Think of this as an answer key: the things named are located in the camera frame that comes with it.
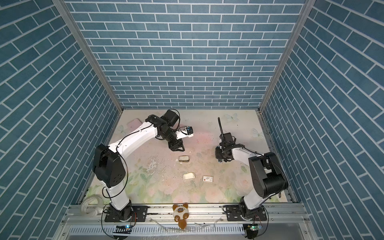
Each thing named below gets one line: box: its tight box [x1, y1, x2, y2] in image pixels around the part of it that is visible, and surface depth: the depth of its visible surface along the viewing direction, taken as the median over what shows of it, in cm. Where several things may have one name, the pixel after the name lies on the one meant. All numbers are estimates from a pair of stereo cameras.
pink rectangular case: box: [126, 118, 143, 132], surface depth 112 cm
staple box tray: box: [183, 172, 196, 180], surface depth 88 cm
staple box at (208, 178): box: [202, 175, 214, 183], surface depth 86 cm
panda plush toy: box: [172, 202, 189, 230], surface depth 73 cm
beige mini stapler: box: [178, 155, 190, 163], surface depth 93 cm
